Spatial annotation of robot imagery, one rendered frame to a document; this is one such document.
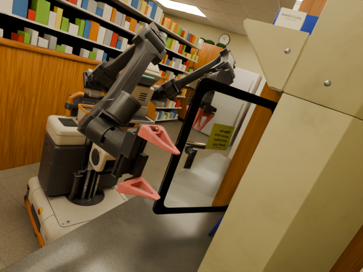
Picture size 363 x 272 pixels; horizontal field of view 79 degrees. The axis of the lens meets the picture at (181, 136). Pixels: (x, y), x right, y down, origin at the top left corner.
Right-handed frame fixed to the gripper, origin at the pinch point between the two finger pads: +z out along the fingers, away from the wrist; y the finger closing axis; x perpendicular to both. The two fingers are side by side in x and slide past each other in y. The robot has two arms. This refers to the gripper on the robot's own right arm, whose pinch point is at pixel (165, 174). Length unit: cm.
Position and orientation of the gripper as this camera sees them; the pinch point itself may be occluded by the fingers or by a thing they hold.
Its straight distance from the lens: 41.5
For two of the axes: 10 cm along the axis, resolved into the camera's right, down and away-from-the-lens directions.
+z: 8.0, 4.5, -4.0
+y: 3.9, -8.9, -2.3
